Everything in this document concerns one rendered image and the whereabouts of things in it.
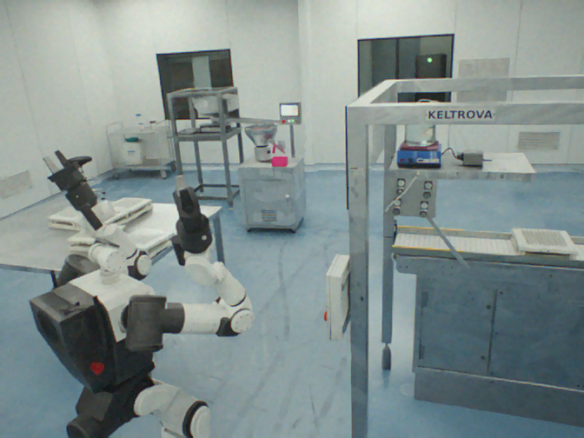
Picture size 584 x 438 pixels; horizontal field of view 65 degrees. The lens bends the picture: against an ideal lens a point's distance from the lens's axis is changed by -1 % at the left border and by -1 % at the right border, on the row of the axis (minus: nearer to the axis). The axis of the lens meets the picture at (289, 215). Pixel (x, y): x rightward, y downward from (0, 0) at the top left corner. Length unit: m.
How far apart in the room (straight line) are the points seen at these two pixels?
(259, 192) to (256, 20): 3.48
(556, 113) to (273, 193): 3.80
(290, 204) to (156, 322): 3.75
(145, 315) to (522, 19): 6.86
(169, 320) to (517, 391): 2.02
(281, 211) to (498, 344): 2.99
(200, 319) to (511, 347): 1.75
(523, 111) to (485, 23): 6.01
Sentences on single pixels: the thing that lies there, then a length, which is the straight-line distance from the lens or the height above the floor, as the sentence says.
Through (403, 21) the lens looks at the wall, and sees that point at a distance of 7.38.
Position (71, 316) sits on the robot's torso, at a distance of 1.39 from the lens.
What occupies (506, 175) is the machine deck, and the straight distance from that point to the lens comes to 2.19.
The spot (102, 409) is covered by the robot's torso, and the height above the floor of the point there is 0.93.
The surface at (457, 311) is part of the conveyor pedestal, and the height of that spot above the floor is 0.61.
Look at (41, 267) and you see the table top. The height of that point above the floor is 0.90.
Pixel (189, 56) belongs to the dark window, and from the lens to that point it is 8.13.
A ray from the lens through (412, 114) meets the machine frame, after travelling 1.47.
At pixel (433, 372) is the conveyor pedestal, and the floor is 0.22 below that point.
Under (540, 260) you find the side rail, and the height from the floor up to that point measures 0.96.
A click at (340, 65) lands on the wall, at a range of 7.44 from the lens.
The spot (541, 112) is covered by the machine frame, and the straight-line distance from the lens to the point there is 1.49.
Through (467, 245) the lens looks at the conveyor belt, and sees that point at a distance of 2.50.
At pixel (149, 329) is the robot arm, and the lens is 1.32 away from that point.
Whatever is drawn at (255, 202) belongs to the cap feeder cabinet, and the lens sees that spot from 5.06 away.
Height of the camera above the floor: 1.93
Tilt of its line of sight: 20 degrees down
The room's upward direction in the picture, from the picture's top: 3 degrees counter-clockwise
